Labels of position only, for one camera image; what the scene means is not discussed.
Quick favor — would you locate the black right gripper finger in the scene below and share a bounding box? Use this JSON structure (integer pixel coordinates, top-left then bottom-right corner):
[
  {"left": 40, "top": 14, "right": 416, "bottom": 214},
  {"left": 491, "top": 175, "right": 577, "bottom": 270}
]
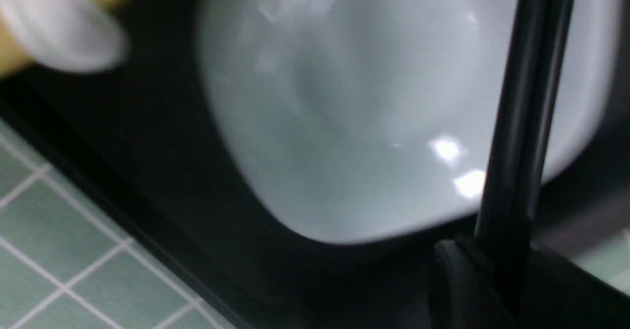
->
[{"left": 428, "top": 239, "right": 630, "bottom": 329}]

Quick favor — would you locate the black serving tray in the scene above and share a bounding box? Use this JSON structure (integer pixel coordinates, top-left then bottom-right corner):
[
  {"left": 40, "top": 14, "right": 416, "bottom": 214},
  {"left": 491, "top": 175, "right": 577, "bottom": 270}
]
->
[{"left": 1, "top": 0, "right": 629, "bottom": 329}]

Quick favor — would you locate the white soup spoon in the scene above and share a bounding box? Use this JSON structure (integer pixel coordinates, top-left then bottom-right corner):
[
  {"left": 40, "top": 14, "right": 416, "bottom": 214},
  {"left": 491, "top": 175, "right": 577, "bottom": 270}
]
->
[{"left": 1, "top": 0, "right": 129, "bottom": 73}]

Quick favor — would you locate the white square side dish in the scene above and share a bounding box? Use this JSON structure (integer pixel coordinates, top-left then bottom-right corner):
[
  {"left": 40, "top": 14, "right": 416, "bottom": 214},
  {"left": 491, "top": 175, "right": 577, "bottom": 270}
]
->
[{"left": 194, "top": 0, "right": 626, "bottom": 245}]

